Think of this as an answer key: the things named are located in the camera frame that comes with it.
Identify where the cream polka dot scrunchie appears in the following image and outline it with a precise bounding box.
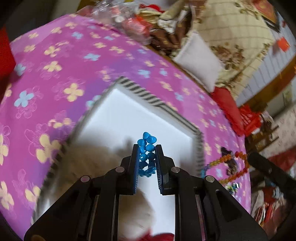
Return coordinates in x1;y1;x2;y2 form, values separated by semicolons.
33;141;154;240

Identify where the clear plastic bag of items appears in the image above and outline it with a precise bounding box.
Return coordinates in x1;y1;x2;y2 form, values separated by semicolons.
90;1;152;45

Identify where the striped white jewelry tray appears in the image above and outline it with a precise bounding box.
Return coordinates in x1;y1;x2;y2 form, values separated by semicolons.
44;77;205;235

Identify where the pink floral bed sheet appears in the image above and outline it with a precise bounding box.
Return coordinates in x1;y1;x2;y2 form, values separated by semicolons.
1;14;245;237

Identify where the grey white small pillow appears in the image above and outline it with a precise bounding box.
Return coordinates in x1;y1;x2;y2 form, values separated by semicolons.
173;32;223;93

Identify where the red frilled cushion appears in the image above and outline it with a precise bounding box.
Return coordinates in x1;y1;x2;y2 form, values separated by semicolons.
210;87;244;136

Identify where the orange red bead necklace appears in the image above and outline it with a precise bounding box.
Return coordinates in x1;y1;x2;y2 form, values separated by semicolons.
200;151;250;186

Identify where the blue heart bead bracelet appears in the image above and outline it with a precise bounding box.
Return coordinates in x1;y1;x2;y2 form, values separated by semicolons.
136;131;158;178

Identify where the beige floral quilt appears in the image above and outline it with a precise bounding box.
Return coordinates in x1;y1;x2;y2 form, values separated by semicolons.
147;0;276;98

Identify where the red shopping bag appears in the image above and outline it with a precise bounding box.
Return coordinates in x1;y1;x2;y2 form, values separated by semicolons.
239;105;262;137

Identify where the red shiny bow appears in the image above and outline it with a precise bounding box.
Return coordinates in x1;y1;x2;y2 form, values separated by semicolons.
138;232;175;241

